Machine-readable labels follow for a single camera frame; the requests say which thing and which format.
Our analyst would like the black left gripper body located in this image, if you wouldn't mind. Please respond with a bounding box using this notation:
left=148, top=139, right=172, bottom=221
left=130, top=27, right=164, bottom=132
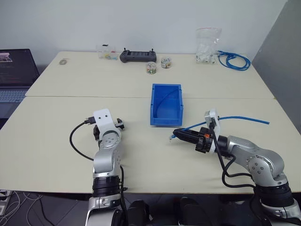
left=93, top=125, right=102, bottom=142

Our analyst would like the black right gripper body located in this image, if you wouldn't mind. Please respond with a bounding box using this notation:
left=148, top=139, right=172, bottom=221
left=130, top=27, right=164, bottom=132
left=195, top=127, right=216, bottom=154

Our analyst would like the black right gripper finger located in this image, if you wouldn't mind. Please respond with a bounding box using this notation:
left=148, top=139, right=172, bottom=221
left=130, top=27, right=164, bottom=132
left=173, top=132, right=200, bottom=146
left=175, top=128, right=201, bottom=138

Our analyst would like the blue network cable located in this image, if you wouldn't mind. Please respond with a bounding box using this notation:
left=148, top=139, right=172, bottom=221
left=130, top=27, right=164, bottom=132
left=216, top=49, right=252, bottom=71
left=167, top=115, right=270, bottom=142

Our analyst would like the blue plastic bin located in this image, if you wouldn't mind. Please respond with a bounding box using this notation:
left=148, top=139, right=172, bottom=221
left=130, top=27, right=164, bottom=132
left=150, top=83, right=184, bottom=128

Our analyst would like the small clear jar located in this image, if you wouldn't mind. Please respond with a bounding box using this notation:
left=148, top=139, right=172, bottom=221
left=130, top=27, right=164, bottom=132
left=160, top=56, right=173, bottom=70
left=145, top=61, right=158, bottom=76

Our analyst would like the grey handheld controller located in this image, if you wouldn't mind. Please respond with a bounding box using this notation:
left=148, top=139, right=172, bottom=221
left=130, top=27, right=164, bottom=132
left=119, top=48, right=158, bottom=64

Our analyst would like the clear plastic box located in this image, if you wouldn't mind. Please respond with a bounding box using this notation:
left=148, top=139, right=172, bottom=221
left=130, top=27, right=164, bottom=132
left=96, top=43, right=119, bottom=61

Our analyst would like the clear bag of white couplers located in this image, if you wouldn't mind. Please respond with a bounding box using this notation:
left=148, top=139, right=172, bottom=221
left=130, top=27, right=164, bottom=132
left=195, top=27, right=222, bottom=65

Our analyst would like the dark open laptop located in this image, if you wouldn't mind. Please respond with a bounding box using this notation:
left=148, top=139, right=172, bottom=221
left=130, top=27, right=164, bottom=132
left=0, top=48, right=40, bottom=127

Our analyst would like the white power strip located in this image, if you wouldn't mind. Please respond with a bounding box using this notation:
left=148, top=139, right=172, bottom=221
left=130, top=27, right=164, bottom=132
left=0, top=189, right=13, bottom=215

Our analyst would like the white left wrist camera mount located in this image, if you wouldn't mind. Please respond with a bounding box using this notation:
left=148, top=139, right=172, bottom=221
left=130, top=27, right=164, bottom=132
left=93, top=108, right=122, bottom=143

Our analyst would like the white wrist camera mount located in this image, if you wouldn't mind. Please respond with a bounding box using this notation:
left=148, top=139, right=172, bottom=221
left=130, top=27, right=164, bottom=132
left=93, top=108, right=122, bottom=143
left=204, top=108, right=222, bottom=155

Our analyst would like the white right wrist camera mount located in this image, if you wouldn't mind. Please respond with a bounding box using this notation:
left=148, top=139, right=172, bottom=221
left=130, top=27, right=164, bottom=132
left=204, top=108, right=222, bottom=155

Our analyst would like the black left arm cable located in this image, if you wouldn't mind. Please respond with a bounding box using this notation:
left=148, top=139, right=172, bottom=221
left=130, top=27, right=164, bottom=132
left=69, top=116, right=95, bottom=162

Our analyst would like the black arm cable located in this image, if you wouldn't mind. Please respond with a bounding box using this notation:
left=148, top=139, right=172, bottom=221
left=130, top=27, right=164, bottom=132
left=69, top=116, right=95, bottom=162
left=210, top=121, right=257, bottom=189

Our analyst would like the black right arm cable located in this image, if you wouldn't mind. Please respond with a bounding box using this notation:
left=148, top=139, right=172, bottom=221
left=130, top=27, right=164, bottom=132
left=210, top=121, right=257, bottom=189

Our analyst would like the coiled blue network cable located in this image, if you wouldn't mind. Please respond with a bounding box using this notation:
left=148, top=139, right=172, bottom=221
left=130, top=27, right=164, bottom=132
left=216, top=49, right=252, bottom=71

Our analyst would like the white floor cable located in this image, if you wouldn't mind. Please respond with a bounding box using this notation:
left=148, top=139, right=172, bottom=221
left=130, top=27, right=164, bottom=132
left=0, top=190, right=43, bottom=226

